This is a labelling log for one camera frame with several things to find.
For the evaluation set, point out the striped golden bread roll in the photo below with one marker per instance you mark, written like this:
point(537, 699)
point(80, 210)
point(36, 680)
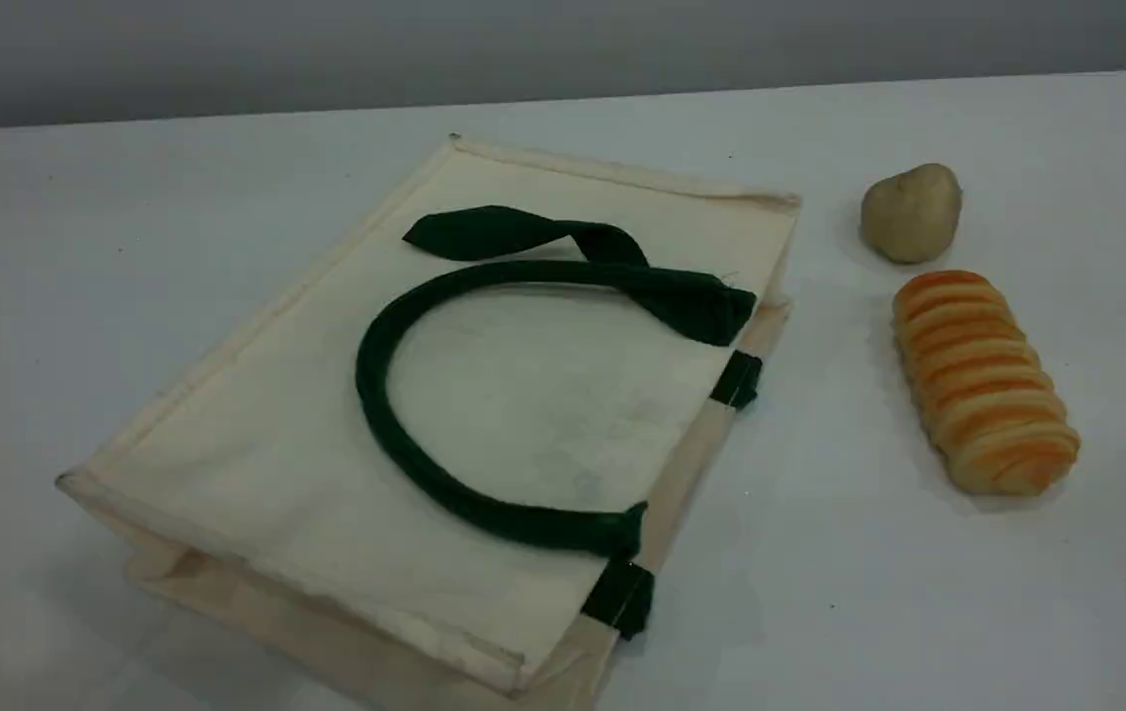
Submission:
point(983, 385)

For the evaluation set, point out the beige potato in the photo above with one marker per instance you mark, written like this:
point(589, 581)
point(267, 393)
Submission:
point(911, 215)

